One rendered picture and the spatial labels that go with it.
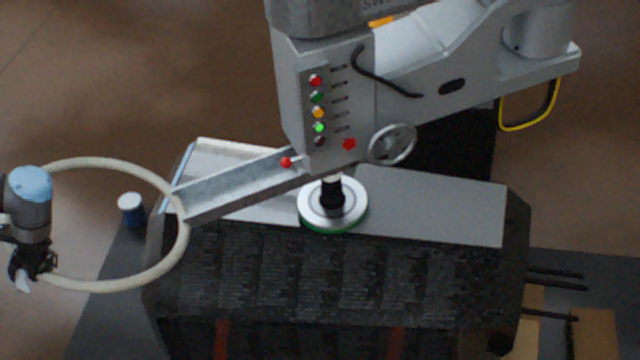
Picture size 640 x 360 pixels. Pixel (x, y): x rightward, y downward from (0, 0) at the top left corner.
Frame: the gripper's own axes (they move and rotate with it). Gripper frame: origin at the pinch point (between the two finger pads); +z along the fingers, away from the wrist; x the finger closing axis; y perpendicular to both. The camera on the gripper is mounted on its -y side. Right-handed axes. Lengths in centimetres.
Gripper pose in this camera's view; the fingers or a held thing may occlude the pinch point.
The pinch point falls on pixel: (26, 282)
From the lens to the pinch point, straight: 211.3
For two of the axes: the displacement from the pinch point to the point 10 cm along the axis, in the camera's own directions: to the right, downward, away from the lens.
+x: 5.8, -4.2, 7.0
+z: -2.2, 7.4, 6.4
